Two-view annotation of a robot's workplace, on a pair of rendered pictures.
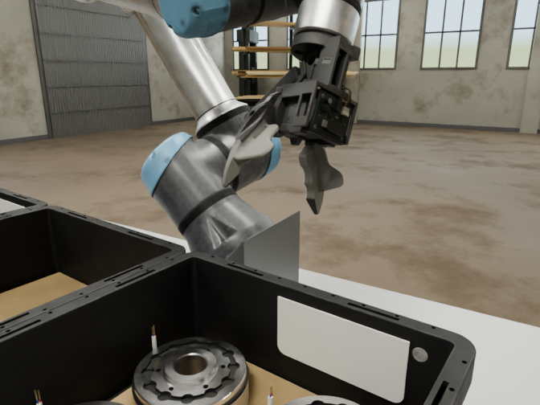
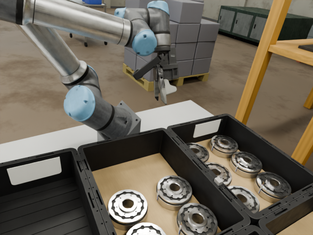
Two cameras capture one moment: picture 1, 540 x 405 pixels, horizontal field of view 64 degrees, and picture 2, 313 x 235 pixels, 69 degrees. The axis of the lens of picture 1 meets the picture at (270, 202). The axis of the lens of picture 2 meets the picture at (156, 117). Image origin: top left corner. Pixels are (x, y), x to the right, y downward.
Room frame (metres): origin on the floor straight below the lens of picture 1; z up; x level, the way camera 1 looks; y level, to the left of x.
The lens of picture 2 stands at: (0.24, 0.72, 1.37)
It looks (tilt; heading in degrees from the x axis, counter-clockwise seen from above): 31 degrees down; 292
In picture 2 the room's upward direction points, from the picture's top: 7 degrees clockwise
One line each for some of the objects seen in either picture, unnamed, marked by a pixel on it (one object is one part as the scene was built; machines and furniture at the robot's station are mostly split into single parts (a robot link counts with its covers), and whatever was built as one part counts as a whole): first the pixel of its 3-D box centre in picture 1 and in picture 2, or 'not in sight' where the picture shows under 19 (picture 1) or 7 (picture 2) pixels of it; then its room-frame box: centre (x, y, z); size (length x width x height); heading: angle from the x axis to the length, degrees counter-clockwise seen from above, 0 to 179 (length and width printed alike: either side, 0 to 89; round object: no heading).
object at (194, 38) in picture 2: not in sight; (169, 40); (1.52, -2.63, 0.57); 1.15 x 0.80 x 1.14; 59
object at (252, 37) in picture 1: (248, 63); not in sight; (11.50, 0.54, 1.40); 0.91 x 0.73 x 2.80; 149
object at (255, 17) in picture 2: not in sight; (261, 26); (0.43, -7.61, 0.41); 2.06 x 1.89 x 0.83; 149
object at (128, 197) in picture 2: not in sight; (127, 203); (0.42, 0.38, 0.86); 0.05 x 0.05 x 0.01
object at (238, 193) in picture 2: not in sight; (241, 198); (0.16, 0.20, 0.86); 0.05 x 0.05 x 0.01
